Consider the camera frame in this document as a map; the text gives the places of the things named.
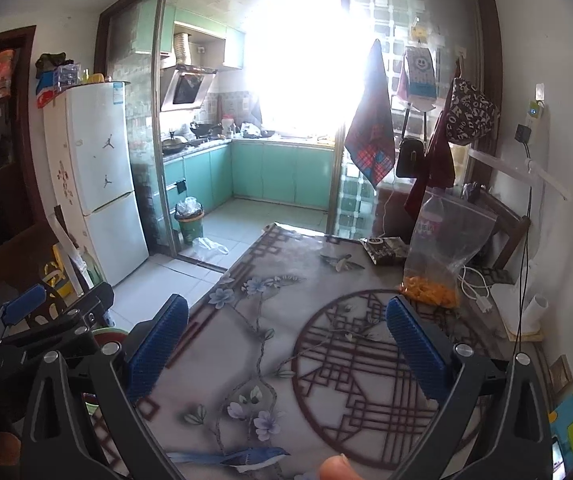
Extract dark red hanging cloth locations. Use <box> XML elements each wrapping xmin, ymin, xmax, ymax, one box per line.
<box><xmin>405</xmin><ymin>61</ymin><xmax>461</xmax><ymax>221</ymax></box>

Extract wooden chair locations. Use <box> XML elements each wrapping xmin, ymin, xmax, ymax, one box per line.
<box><xmin>463</xmin><ymin>182</ymin><xmax>531</xmax><ymax>285</ymax></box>

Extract dark patterned packet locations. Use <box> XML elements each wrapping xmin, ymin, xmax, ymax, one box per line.
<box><xmin>359</xmin><ymin>236</ymin><xmax>409</xmax><ymax>266</ymax></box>

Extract green trash bin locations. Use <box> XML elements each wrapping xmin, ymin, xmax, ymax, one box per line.
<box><xmin>174</xmin><ymin>196</ymin><xmax>204</xmax><ymax>245</ymax></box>

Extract fingertip at bottom edge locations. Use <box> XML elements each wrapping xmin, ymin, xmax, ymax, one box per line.
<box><xmin>318</xmin><ymin>454</ymin><xmax>364</xmax><ymax>480</ymax></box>

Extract black small hanging bag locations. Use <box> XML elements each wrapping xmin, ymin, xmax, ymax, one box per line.
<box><xmin>395</xmin><ymin>106</ymin><xmax>427</xmax><ymax>180</ymax></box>

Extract black white patterned bag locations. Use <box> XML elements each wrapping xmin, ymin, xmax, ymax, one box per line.
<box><xmin>446</xmin><ymin>77</ymin><xmax>498</xmax><ymax>146</ymax></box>

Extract white charger cable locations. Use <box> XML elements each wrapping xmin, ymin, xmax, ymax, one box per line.
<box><xmin>458</xmin><ymin>264</ymin><xmax>495</xmax><ymax>314</ymax></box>

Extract range hood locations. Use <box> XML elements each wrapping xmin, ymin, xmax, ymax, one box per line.
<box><xmin>160</xmin><ymin>64</ymin><xmax>217</xmax><ymax>112</ymax></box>

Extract white plastic bag on floor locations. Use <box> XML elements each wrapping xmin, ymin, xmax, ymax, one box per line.
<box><xmin>191</xmin><ymin>236</ymin><xmax>229</xmax><ymax>258</ymax></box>

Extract white refrigerator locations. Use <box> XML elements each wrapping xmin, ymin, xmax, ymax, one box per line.
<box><xmin>42</xmin><ymin>81</ymin><xmax>149</xmax><ymax>286</ymax></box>

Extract plaid hanging towel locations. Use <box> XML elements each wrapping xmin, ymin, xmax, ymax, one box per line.
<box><xmin>345</xmin><ymin>39</ymin><xmax>395</xmax><ymax>188</ymax></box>

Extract clear zip bag orange snacks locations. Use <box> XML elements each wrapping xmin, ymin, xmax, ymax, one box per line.
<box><xmin>401</xmin><ymin>188</ymin><xmax>497</xmax><ymax>309</ymax></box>

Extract teal kitchen cabinets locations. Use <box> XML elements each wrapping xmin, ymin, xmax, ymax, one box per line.
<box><xmin>163</xmin><ymin>140</ymin><xmax>334</xmax><ymax>212</ymax></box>

